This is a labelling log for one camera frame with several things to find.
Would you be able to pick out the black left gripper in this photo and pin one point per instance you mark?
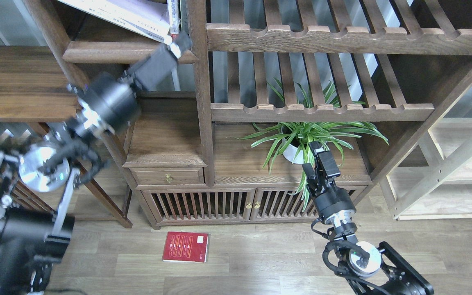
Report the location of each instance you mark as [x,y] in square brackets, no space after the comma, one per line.
[108,103]

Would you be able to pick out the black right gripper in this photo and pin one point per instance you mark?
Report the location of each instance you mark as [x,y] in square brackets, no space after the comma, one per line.
[333,204]

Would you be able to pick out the white thick book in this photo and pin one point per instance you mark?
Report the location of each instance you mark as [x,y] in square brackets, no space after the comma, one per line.
[145,17]

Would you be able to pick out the red cover book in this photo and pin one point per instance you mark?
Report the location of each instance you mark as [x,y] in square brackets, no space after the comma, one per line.
[185,247]

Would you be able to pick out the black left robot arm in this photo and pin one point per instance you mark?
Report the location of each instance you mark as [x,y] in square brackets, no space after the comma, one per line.
[37,181]

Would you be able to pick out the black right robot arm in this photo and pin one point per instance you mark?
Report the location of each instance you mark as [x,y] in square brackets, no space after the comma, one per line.
[369,270]

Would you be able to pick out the light wooden shelf unit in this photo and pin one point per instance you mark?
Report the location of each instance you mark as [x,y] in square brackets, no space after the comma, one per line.
[435,180]

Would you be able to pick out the green spider plant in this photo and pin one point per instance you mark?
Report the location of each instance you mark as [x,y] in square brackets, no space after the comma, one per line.
[305,132]

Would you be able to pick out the white plant pot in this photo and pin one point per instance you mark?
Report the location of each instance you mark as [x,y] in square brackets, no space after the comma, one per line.
[305,155]

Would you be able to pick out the white red upright book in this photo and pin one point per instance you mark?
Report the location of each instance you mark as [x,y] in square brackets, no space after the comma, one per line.
[174,20]

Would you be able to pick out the dark green upright book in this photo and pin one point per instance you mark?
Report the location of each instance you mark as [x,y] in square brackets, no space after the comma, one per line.
[183,17]

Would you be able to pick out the dark wooden bookshelf cabinet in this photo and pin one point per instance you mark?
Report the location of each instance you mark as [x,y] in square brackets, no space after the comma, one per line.
[370,76]

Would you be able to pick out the brass drawer knob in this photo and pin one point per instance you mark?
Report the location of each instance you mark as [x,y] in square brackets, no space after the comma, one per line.
[168,178]

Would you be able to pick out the dark wooden side table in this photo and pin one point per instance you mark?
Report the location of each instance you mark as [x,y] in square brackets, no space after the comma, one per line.
[33,96]

